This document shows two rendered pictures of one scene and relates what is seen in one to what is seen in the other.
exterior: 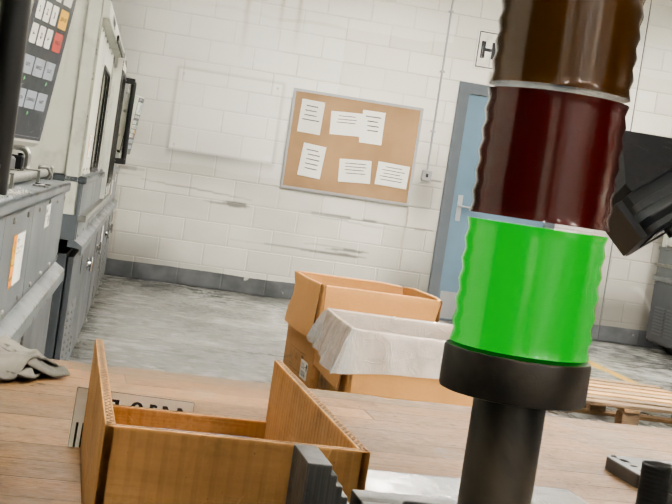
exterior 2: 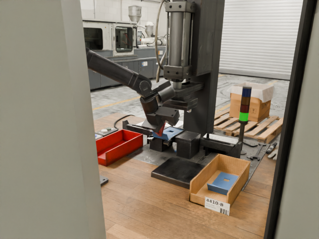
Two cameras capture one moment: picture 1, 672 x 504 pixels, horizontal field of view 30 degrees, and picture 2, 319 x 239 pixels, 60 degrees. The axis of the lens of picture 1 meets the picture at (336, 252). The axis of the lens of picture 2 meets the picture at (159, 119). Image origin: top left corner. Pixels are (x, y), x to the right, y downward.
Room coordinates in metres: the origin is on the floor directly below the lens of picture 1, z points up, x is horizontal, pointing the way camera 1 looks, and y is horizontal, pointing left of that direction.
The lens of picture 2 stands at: (1.42, 0.46, 1.40)
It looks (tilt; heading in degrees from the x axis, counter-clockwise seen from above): 17 degrees down; 223
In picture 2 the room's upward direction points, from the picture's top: 2 degrees clockwise
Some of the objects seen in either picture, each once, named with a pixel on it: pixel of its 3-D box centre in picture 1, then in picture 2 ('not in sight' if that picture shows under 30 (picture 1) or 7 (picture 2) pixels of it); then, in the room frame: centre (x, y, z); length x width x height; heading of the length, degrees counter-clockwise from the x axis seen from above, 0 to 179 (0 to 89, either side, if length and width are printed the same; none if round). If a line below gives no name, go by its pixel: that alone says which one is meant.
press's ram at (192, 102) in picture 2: not in sight; (182, 75); (0.47, -0.29, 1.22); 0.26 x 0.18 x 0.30; 12
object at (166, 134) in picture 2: not in sight; (168, 130); (0.58, -0.27, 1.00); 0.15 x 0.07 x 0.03; 12
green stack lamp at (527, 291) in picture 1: (528, 287); (243, 115); (0.34, -0.05, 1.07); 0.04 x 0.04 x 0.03
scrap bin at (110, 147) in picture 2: not in sight; (115, 145); (0.74, -0.43, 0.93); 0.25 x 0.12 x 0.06; 12
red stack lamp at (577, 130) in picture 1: (548, 159); (244, 108); (0.34, -0.05, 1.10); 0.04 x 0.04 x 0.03
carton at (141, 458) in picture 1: (193, 456); (222, 181); (0.67, 0.06, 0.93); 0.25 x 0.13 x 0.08; 12
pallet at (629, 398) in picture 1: (595, 401); not in sight; (7.25, -1.62, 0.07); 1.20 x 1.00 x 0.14; 101
